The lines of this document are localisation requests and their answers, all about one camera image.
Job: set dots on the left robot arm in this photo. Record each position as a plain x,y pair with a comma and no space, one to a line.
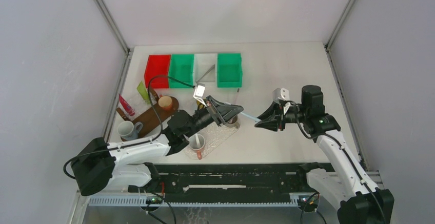
100,164

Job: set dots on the grey ceramic mug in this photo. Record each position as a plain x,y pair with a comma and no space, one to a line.
233,123

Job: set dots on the green yellow toothpaste tube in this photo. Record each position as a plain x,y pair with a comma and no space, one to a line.
144,93

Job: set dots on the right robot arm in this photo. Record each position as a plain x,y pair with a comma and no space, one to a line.
356,197

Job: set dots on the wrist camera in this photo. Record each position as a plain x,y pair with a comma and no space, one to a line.
198,94
281,96

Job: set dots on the clear textured oval tray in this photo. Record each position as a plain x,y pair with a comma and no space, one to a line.
214,137

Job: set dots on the right circuit board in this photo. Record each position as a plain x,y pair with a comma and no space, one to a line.
307,204

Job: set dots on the red toothpaste tube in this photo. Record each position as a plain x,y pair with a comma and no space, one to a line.
130,111

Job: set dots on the clear holder with wooden ends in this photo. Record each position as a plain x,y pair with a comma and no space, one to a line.
137,103

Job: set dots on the red plastic bin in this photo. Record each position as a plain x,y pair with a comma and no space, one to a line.
157,64

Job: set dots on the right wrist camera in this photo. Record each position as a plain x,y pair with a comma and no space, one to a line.
281,96

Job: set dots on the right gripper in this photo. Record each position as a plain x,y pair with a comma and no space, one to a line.
271,117

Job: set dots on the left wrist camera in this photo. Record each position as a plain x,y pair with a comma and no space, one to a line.
198,94

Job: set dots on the green bin with toothpaste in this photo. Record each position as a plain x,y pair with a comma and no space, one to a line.
229,70

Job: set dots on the circuit board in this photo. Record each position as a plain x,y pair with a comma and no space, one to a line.
307,204
153,201

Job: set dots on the light blue toothbrush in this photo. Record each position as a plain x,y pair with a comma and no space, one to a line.
255,119

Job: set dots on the black front rail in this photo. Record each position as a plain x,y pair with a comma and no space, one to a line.
228,183

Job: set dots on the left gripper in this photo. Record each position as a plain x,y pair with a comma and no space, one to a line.
221,112

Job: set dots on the beige cup orange handle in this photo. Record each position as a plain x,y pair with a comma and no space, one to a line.
165,103

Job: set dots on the white translucent bin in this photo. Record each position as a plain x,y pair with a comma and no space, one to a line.
202,62

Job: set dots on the green bin with cups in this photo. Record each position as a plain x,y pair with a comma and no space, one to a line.
181,68

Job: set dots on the white blue mug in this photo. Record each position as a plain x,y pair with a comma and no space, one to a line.
127,130

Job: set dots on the left circuit board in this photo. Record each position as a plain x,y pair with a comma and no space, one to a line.
153,201

